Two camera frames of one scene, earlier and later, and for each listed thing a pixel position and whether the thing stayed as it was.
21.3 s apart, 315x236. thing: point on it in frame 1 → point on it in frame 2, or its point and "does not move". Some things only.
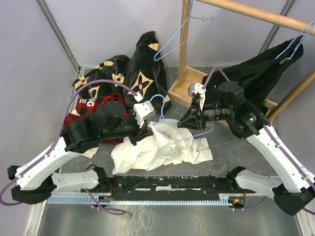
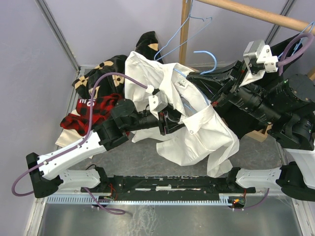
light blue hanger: x=162 y=118 → x=203 y=73
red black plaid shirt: x=85 y=106 does not move
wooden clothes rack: x=190 y=82 does not move
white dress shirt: x=165 y=142 → x=204 y=137
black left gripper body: x=132 y=130 → x=162 y=122
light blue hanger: x=211 y=18 does not move
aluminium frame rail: x=51 y=21 does not move
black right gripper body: x=210 y=112 → x=229 y=86
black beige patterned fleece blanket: x=144 y=73 does not move
